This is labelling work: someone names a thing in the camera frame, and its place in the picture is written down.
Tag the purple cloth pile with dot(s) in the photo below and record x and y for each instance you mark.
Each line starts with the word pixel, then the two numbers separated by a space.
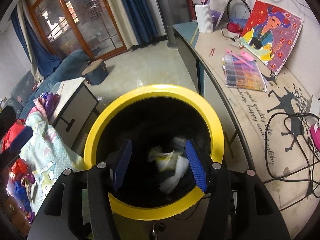
pixel 46 104

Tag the grey tower air conditioner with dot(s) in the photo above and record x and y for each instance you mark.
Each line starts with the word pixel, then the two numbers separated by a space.
pixel 173 12

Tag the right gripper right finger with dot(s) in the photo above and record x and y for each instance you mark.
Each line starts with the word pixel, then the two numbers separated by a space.
pixel 240 197

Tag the white fringed paper bundle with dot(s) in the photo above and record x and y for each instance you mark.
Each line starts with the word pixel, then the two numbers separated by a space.
pixel 171 162

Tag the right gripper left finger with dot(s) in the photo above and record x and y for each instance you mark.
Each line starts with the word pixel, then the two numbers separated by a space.
pixel 78 205

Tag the red blanket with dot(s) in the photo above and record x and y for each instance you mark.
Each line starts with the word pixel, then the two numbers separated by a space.
pixel 12 133

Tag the blue curtain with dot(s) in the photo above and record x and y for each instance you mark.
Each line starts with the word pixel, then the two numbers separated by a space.
pixel 43 62
pixel 141 20

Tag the yellow rim trash bin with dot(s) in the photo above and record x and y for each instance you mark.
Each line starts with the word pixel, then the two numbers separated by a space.
pixel 160 120

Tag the blue grey sofa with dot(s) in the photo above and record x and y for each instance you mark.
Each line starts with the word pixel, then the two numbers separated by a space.
pixel 26 91

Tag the hello kitty teal blanket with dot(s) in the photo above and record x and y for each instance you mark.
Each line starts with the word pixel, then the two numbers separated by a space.
pixel 47 156

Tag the small round blue stool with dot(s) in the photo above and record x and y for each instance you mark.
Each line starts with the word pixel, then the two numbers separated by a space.
pixel 95 73

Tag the tv cabinet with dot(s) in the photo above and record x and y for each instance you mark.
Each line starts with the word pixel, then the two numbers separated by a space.
pixel 265 131

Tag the white coffee table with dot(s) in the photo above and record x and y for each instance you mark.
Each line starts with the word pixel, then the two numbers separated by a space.
pixel 76 103

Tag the blue curtain left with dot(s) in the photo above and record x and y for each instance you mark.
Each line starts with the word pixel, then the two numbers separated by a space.
pixel 43 62

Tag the wooden glass sliding door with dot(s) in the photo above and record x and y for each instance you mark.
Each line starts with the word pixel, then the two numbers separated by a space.
pixel 68 25

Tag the colourful girl painting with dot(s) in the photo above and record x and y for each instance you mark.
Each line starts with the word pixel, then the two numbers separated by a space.
pixel 270 34

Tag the white vase red berries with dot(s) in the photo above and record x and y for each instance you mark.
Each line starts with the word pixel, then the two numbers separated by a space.
pixel 205 12

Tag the bead organizer box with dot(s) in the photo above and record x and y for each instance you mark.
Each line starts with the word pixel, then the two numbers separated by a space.
pixel 240 73

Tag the red plastic wrapper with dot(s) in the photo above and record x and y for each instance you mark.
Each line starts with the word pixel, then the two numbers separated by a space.
pixel 19 167

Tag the blue curtain right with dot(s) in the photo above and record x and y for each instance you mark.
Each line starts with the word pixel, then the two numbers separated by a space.
pixel 141 20

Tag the blue plastic bag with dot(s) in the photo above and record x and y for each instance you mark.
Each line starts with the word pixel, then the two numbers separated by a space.
pixel 21 196

